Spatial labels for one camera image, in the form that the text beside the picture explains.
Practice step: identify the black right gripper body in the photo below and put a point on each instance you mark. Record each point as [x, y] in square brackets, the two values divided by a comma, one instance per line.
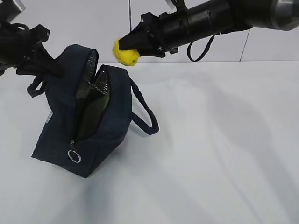
[155, 33]

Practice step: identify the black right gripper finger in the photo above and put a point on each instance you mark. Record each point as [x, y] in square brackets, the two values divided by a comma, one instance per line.
[150, 52]
[136, 39]

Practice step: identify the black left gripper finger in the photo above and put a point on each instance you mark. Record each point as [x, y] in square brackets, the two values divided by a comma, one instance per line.
[38, 62]

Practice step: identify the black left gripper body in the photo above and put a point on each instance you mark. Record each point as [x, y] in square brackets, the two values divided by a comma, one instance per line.
[16, 40]

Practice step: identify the yellow lemon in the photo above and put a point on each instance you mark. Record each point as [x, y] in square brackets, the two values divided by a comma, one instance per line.
[125, 57]

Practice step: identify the glass container with green lid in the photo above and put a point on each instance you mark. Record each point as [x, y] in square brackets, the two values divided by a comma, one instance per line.
[93, 108]

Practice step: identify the navy blue lunch bag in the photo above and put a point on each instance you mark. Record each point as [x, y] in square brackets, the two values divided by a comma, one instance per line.
[66, 96]

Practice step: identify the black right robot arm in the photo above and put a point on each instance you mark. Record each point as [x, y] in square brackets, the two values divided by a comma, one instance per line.
[215, 17]

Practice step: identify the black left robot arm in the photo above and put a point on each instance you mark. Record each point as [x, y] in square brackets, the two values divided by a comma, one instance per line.
[22, 48]

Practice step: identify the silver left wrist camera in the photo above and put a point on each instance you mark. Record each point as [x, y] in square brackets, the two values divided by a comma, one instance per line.
[10, 9]

